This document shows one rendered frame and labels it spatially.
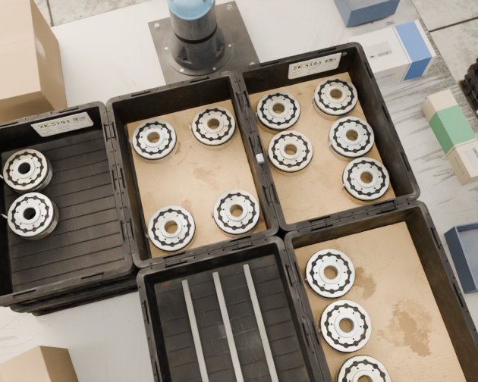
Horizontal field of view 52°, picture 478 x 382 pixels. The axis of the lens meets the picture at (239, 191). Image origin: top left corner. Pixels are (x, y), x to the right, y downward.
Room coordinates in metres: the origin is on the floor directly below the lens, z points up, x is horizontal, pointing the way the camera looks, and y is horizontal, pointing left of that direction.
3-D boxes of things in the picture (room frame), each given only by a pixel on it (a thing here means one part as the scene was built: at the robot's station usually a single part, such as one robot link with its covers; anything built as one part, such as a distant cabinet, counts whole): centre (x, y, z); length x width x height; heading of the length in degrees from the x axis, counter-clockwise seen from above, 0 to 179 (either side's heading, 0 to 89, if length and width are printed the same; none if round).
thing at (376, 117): (0.47, -0.19, 0.87); 0.40 x 0.30 x 0.11; 9
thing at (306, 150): (0.46, -0.13, 0.86); 0.10 x 0.10 x 0.01
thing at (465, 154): (0.51, -0.57, 0.73); 0.24 x 0.06 x 0.06; 13
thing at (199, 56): (0.85, 0.07, 0.80); 0.15 x 0.15 x 0.10
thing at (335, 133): (0.48, -0.27, 0.86); 0.10 x 0.10 x 0.01
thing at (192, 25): (0.86, 0.07, 0.91); 0.13 x 0.12 x 0.14; 174
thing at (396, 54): (0.76, -0.44, 0.75); 0.20 x 0.12 x 0.09; 101
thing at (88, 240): (0.38, 0.40, 0.87); 0.40 x 0.30 x 0.11; 9
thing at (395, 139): (0.47, -0.19, 0.92); 0.40 x 0.30 x 0.02; 9
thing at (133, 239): (0.43, 0.10, 0.92); 0.40 x 0.30 x 0.02; 9
